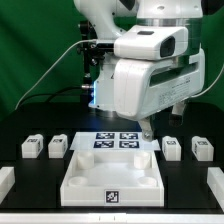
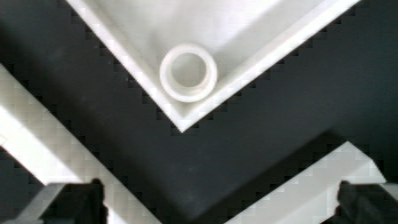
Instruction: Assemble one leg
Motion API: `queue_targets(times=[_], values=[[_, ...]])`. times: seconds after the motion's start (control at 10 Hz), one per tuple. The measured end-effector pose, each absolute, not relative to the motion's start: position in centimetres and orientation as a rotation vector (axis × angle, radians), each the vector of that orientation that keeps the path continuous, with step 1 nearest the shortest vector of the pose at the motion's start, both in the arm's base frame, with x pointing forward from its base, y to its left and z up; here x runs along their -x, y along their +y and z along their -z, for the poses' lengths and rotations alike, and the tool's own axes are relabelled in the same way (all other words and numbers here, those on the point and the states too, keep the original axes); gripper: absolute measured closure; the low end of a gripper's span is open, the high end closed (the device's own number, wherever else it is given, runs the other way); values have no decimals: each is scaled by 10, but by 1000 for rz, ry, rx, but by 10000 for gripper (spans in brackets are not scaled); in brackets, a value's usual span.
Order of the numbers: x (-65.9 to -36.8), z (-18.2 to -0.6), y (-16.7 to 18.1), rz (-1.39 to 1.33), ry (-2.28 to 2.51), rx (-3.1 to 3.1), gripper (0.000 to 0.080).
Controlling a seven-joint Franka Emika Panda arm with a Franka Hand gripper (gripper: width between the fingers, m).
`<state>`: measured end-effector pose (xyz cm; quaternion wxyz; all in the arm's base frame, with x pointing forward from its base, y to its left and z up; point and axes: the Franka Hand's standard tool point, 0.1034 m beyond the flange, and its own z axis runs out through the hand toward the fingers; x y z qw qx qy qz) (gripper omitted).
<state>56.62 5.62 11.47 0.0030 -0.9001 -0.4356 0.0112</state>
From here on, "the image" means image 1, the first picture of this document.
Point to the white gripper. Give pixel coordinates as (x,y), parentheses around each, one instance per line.
(136,98)

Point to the white square tabletop part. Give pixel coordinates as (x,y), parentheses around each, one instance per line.
(113,178)

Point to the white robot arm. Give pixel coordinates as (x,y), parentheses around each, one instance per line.
(111,19)

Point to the white obstacle bar right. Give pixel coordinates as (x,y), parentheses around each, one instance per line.
(215,180)

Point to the white obstacle bar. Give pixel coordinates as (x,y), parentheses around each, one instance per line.
(215,180)
(7,180)

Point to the white sheet with tags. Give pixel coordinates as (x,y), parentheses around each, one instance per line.
(112,141)

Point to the white obstacle bar left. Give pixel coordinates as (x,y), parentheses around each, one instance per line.
(7,180)

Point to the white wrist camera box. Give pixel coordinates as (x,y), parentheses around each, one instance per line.
(152,43)

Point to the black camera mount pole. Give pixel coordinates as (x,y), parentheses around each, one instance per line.
(93,53)

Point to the white front rail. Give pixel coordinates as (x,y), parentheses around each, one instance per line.
(10,218)

